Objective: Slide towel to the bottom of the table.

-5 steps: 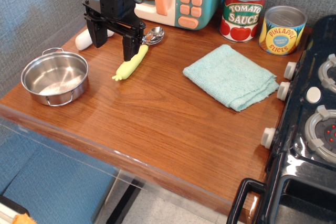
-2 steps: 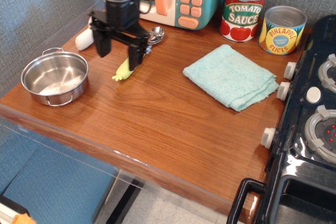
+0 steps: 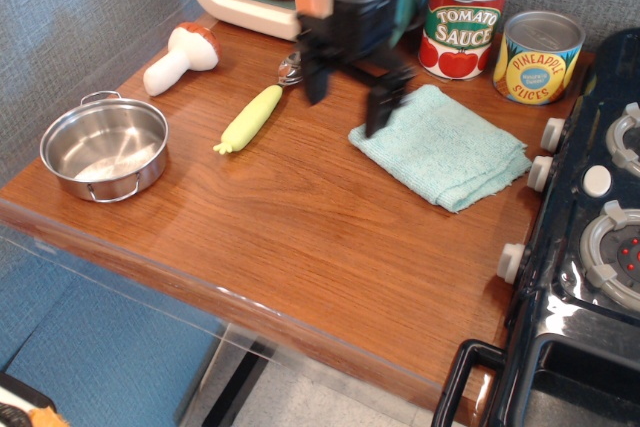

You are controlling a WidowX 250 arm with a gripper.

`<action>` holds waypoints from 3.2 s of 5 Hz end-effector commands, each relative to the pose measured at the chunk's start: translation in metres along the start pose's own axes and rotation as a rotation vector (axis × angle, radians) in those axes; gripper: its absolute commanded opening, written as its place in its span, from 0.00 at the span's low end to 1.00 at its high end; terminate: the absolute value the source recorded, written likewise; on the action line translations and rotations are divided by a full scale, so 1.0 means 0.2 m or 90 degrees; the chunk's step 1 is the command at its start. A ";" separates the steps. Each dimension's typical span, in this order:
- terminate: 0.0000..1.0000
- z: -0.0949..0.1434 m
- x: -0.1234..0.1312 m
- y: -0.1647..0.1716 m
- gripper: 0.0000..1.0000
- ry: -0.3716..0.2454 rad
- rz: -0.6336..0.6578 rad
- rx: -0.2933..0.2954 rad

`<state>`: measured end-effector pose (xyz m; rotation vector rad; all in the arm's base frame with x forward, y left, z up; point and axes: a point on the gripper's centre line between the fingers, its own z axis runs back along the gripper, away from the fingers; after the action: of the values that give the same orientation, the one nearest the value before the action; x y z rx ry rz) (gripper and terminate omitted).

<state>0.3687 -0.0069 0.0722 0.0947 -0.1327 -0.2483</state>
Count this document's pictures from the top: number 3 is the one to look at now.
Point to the white stove knob middle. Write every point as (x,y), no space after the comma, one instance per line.
(539,173)

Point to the steel pot with handles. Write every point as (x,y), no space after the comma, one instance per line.
(108,148)

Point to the white toy mushroom brown cap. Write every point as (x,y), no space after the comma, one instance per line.
(190,47)

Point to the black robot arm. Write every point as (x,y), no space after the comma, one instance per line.
(353,36)

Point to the spoon with yellow-green handle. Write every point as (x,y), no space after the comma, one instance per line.
(247,124)

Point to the orange fuzzy object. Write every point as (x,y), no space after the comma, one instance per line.
(46,417)

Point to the white stove knob lower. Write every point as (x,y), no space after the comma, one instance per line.
(509,261)

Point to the pineapple slices can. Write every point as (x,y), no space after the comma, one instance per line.
(537,57)

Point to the white stove knob upper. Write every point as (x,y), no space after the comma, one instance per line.
(552,134)

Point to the black toy stove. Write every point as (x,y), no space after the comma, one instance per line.
(572,351)

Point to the light teal towel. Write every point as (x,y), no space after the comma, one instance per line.
(444,152)

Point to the white stove knob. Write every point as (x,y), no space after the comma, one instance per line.
(509,261)
(552,134)
(539,173)

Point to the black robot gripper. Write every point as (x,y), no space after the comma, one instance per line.
(355,37)

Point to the tomato sauce can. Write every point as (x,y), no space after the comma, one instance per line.
(457,37)

